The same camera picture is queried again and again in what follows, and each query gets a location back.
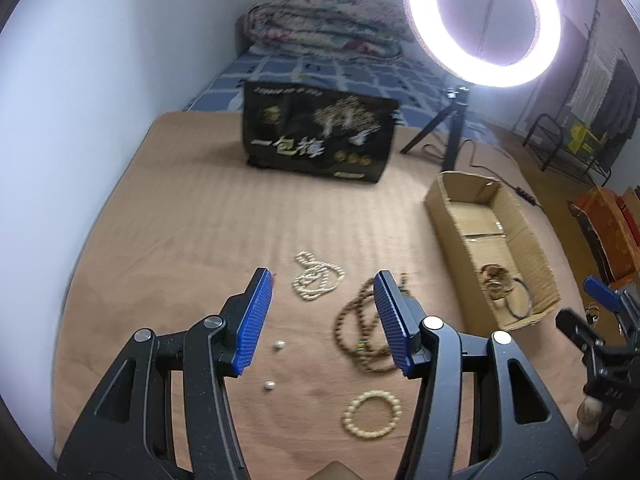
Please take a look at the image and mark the blue checkered bedsheet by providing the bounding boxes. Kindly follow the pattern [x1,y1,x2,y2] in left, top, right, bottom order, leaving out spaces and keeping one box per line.
[182,44,497,139]

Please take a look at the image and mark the black clothes rack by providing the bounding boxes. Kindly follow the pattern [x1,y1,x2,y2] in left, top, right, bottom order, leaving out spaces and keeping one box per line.
[522,0,639,185]

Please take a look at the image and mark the black snack bag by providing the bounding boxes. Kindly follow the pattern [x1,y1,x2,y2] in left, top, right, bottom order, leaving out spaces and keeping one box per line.
[242,81,399,183]

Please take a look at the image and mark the dark hanging clothes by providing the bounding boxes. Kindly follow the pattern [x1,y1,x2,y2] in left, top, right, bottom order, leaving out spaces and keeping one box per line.
[600,58,639,139]

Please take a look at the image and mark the white pearl necklace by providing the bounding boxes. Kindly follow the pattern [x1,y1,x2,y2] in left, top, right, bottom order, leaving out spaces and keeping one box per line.
[290,250,346,302]

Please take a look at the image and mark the folded floral quilt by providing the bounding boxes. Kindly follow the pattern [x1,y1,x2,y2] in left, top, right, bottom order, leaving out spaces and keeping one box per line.
[243,0,414,62]

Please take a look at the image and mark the open cardboard box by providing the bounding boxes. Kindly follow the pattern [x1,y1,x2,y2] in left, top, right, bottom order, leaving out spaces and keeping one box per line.
[424,171,560,336]

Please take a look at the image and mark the white ring light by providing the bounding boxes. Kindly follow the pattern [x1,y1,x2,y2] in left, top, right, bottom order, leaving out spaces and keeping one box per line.
[402,0,563,88]

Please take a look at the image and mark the brown wooden bead necklace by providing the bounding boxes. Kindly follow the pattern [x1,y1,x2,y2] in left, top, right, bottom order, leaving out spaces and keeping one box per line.
[333,273,412,374]

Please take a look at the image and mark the orange patterned box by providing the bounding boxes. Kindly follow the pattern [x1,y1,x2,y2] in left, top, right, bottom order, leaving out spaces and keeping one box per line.
[568,186,639,289]

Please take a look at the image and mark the striped white towel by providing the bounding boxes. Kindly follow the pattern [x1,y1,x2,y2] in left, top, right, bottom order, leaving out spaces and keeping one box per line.
[568,54,613,126]

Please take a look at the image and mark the yellow box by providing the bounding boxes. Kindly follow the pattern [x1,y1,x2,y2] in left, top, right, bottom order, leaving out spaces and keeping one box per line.
[568,120,605,158]

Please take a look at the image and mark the cream bead bracelet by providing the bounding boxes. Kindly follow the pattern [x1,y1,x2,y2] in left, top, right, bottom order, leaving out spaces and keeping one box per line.
[342,390,404,441]

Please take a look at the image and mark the black tripod stand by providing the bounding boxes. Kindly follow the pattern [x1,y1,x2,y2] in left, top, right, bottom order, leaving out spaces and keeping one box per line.
[399,84,474,172]

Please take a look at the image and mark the black cable with remote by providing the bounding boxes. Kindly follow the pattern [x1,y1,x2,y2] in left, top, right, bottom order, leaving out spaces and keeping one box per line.
[422,140,544,212]

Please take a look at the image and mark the dark blue bangle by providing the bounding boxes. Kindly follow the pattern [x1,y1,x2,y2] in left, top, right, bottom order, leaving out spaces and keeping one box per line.
[503,276,534,320]

